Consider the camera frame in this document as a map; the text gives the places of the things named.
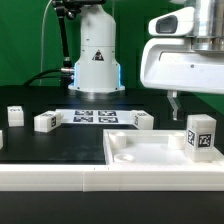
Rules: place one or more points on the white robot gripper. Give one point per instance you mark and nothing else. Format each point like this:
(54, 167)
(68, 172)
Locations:
(171, 64)

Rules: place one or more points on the white square tabletop part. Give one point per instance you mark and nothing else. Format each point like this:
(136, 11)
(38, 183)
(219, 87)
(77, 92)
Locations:
(150, 147)

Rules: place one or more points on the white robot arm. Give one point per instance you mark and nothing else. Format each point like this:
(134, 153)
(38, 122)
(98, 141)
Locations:
(97, 73)

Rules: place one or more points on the sheet with black markers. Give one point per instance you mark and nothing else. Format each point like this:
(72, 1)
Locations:
(78, 116)

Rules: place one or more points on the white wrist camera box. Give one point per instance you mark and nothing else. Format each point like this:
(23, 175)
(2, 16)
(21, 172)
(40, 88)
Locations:
(177, 23)

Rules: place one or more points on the white fence wall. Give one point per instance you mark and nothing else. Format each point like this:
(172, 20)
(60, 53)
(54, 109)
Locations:
(118, 177)

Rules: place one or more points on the black camera stand pole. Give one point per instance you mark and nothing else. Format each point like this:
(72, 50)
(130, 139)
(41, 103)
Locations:
(65, 9)

